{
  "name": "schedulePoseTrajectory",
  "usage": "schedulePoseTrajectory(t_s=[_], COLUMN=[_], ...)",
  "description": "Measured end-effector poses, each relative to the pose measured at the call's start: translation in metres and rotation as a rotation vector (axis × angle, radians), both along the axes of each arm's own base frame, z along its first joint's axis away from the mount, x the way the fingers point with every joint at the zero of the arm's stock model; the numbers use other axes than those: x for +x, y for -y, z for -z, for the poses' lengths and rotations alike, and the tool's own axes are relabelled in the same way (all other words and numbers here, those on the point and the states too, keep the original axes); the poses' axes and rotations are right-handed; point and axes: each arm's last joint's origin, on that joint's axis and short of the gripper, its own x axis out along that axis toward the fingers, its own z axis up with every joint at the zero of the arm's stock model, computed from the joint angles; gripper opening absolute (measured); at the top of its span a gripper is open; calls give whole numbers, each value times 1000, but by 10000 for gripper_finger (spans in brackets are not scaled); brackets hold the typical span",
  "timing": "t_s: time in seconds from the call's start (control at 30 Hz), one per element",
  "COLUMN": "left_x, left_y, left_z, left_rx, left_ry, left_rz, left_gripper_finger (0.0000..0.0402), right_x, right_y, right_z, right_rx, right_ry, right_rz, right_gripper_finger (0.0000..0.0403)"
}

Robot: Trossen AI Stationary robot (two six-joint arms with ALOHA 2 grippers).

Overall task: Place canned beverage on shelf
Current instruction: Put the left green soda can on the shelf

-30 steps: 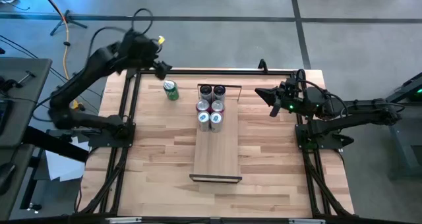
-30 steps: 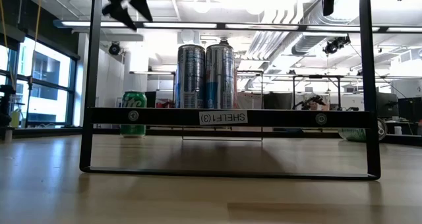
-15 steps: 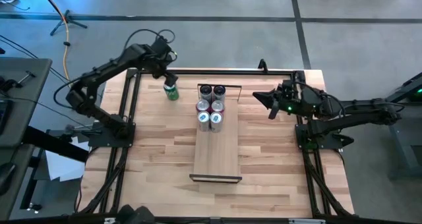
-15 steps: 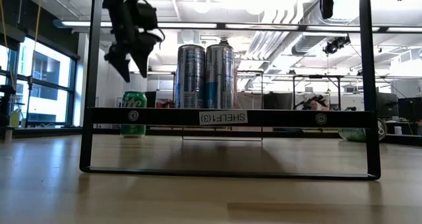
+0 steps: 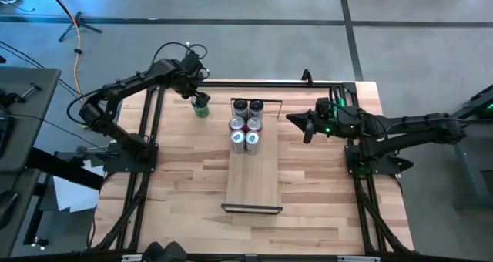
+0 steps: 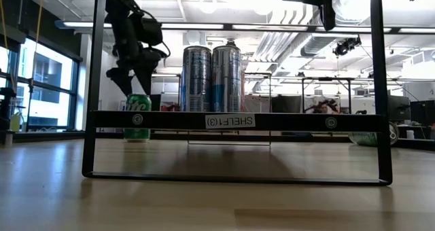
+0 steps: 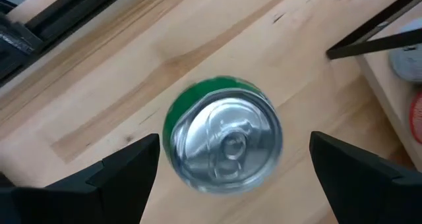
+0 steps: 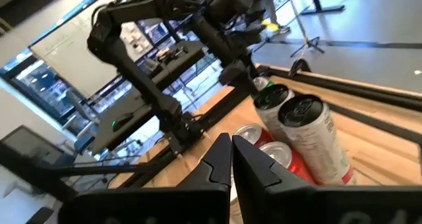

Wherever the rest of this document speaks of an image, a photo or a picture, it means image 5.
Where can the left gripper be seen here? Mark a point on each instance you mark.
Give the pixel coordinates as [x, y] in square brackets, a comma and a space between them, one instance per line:
[202, 99]

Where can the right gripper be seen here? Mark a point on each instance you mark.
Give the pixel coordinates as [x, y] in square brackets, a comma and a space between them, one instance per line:
[329, 119]

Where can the green soda can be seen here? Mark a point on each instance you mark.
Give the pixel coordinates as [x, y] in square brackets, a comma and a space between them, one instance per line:
[202, 112]

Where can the red beverage can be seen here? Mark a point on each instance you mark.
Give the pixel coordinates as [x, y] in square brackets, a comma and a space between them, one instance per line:
[254, 124]
[237, 124]

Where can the silver blue beverage can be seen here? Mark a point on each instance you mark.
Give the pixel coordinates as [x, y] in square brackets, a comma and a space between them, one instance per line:
[238, 140]
[252, 140]

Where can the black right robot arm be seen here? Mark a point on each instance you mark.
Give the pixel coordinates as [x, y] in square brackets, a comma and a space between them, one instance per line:
[416, 125]

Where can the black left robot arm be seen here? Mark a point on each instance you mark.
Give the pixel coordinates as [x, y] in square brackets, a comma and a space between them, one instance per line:
[123, 82]

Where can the black tripod stand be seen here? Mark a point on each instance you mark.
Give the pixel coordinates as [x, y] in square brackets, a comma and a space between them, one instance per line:
[79, 23]

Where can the black rounded object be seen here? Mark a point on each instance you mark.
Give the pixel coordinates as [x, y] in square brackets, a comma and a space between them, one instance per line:
[161, 251]

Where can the white paper sheets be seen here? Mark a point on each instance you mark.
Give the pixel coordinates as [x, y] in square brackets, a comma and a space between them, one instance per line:
[73, 194]

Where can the workbench with grey legs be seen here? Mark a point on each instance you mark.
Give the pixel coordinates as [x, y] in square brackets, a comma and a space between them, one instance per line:
[468, 165]

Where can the grey side desk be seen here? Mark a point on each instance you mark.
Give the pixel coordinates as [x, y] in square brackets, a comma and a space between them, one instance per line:
[27, 111]

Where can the black box green light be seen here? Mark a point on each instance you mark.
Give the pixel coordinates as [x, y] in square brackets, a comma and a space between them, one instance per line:
[488, 109]

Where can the black clamp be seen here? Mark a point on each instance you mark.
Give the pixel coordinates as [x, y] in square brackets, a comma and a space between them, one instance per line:
[11, 98]

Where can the black keyboard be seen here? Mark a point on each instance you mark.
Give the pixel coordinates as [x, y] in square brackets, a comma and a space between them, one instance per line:
[3, 135]

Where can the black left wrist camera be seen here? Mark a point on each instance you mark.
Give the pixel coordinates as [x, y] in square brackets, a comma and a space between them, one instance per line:
[192, 59]

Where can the black hook bracket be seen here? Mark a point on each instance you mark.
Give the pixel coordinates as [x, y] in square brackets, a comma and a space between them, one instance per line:
[306, 76]

